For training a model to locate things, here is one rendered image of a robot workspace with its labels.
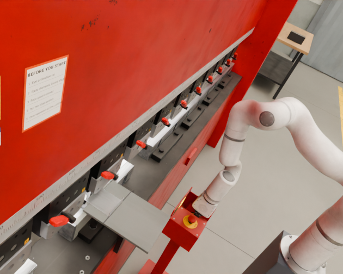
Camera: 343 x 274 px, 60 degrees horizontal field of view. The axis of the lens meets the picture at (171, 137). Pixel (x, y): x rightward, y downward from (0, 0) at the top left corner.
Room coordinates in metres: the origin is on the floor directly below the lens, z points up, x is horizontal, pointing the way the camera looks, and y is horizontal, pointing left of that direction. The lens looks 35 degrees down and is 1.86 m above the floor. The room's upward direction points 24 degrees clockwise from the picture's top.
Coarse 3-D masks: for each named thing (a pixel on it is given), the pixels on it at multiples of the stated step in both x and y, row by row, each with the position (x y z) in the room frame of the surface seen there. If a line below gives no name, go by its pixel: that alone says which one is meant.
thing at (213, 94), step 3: (213, 90) 2.16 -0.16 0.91; (219, 90) 2.21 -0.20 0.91; (210, 93) 2.09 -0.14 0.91; (213, 93) 2.12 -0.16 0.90; (216, 93) 2.14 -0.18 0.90; (207, 96) 2.02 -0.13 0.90; (210, 96) 2.04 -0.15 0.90; (213, 96) 2.06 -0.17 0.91; (216, 96) 2.12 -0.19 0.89; (204, 99) 1.95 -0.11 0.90; (207, 99) 1.97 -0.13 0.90; (210, 99) 1.99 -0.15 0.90; (213, 99) 2.05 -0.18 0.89; (204, 102) 1.94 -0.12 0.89; (207, 102) 1.94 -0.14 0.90; (210, 102) 1.95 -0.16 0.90; (207, 105) 1.93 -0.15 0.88
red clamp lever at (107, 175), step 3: (105, 171) 0.61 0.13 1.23; (108, 171) 0.66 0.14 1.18; (111, 171) 0.66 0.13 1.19; (102, 174) 0.59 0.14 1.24; (105, 174) 0.59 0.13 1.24; (108, 174) 0.60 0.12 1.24; (111, 174) 0.62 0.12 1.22; (114, 174) 0.65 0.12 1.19; (105, 177) 0.59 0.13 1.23; (108, 177) 0.59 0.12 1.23; (111, 177) 0.61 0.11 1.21; (114, 177) 0.64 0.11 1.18; (117, 177) 0.65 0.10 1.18
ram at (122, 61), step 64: (0, 0) 0.29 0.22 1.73; (64, 0) 0.39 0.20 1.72; (128, 0) 0.55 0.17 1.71; (192, 0) 0.90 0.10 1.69; (256, 0) 2.14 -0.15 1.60; (0, 64) 0.29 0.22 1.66; (128, 64) 0.62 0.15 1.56; (192, 64) 1.19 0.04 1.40; (64, 128) 0.43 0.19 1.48; (0, 192) 0.29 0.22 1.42
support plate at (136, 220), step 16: (112, 192) 0.74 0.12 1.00; (128, 192) 0.78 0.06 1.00; (96, 208) 0.65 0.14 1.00; (128, 208) 0.71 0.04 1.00; (144, 208) 0.74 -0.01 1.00; (112, 224) 0.62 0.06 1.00; (128, 224) 0.65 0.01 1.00; (144, 224) 0.67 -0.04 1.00; (160, 224) 0.70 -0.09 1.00; (128, 240) 0.59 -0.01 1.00; (144, 240) 0.61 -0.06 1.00
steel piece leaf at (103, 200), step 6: (102, 192) 0.72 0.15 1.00; (108, 192) 0.74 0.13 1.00; (90, 198) 0.68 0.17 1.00; (96, 198) 0.69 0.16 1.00; (102, 198) 0.70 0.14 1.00; (108, 198) 0.71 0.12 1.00; (114, 198) 0.72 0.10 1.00; (96, 204) 0.67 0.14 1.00; (102, 204) 0.68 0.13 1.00; (108, 204) 0.69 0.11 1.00; (114, 204) 0.70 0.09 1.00; (102, 210) 0.65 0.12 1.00; (108, 210) 0.66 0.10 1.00
